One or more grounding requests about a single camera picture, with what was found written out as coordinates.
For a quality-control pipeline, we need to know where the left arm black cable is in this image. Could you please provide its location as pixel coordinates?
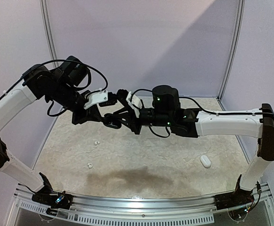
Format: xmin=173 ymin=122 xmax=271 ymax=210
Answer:
xmin=0 ymin=59 xmax=109 ymax=117

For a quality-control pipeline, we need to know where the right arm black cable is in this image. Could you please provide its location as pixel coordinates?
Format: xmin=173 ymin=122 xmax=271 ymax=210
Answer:
xmin=131 ymin=88 xmax=274 ymax=149

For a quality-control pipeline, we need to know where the white earbud charging case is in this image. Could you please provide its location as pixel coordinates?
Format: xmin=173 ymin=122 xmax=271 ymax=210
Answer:
xmin=200 ymin=155 xmax=211 ymax=169

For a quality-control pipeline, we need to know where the aluminium front rail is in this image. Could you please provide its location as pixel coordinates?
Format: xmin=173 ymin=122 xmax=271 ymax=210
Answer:
xmin=7 ymin=183 xmax=274 ymax=226

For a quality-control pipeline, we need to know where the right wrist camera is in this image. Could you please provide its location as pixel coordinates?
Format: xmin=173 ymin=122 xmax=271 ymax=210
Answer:
xmin=116 ymin=89 xmax=142 ymax=118

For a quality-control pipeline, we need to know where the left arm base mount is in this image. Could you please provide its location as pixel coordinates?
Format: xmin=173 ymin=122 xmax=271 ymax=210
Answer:
xmin=32 ymin=172 xmax=74 ymax=210

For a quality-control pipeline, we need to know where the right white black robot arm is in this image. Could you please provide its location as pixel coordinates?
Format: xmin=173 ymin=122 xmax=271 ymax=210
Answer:
xmin=104 ymin=85 xmax=274 ymax=205

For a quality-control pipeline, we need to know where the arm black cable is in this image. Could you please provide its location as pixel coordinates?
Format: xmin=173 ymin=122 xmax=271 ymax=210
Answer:
xmin=131 ymin=88 xmax=274 ymax=149
xmin=0 ymin=59 xmax=109 ymax=117

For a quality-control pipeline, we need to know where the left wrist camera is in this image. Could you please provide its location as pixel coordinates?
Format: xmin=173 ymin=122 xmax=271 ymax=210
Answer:
xmin=84 ymin=90 xmax=117 ymax=110

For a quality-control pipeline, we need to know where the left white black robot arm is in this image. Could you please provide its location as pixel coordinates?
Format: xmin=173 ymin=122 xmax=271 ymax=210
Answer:
xmin=0 ymin=56 xmax=108 ymax=204

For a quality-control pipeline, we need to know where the black earbud charging case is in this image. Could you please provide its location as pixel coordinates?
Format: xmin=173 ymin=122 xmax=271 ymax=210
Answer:
xmin=103 ymin=118 xmax=122 ymax=129

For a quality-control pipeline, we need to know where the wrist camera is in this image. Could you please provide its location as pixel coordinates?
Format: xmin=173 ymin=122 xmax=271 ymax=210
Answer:
xmin=116 ymin=89 xmax=142 ymax=118
xmin=84 ymin=90 xmax=117 ymax=110

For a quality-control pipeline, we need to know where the left aluminium frame post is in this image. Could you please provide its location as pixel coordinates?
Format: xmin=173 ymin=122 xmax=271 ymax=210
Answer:
xmin=39 ymin=0 xmax=64 ymax=60

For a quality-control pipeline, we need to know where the right aluminium frame post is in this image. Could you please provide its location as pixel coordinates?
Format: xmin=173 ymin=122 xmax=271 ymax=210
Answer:
xmin=217 ymin=0 xmax=245 ymax=101

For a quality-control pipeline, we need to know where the aluminium frame post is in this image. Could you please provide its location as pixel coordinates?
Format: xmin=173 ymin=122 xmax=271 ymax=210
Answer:
xmin=217 ymin=0 xmax=245 ymax=101
xmin=39 ymin=0 xmax=64 ymax=60

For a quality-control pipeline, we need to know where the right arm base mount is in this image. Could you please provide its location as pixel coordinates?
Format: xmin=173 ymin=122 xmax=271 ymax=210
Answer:
xmin=213 ymin=175 xmax=255 ymax=210

